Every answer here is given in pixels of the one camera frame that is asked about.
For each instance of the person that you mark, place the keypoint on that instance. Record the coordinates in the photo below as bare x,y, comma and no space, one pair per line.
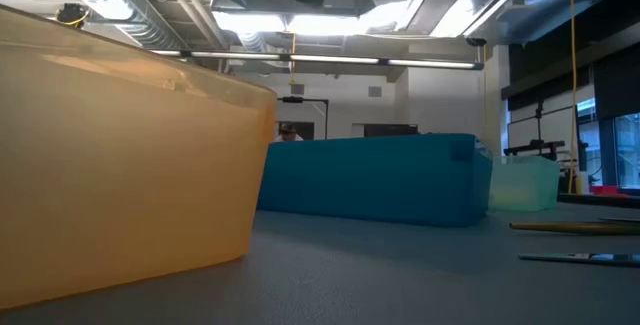
287,132

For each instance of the dark blue plastic bin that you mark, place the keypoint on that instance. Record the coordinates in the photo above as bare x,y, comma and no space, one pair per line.
375,180

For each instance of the long light bar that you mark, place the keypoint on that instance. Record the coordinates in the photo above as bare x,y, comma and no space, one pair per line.
330,59

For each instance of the grey-blue table mat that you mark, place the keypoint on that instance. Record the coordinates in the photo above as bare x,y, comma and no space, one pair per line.
350,275

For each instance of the orange plastic bin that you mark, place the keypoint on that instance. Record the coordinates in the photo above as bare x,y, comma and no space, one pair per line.
125,175

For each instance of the teal green plastic bin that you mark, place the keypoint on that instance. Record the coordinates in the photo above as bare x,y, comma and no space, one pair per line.
525,185

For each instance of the black boom stand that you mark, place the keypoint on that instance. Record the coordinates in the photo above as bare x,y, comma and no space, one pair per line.
535,146

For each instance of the white bottle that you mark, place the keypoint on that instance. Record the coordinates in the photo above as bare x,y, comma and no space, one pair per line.
582,182

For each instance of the black round ceiling device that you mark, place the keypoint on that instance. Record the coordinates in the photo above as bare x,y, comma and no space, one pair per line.
71,14

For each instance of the red box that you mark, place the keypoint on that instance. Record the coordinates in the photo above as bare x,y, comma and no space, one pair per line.
607,190

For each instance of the glass window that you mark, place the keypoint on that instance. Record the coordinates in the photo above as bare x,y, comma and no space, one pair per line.
627,150

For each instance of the black gantry frame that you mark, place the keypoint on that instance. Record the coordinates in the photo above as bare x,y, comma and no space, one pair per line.
292,99

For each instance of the grey wall vent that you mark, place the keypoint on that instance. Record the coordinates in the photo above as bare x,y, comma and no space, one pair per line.
297,89
375,91

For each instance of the black wall monitor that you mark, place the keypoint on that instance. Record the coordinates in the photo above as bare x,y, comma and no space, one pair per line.
390,130

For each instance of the silver corrugated air duct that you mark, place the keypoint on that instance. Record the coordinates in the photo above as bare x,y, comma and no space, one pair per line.
130,15

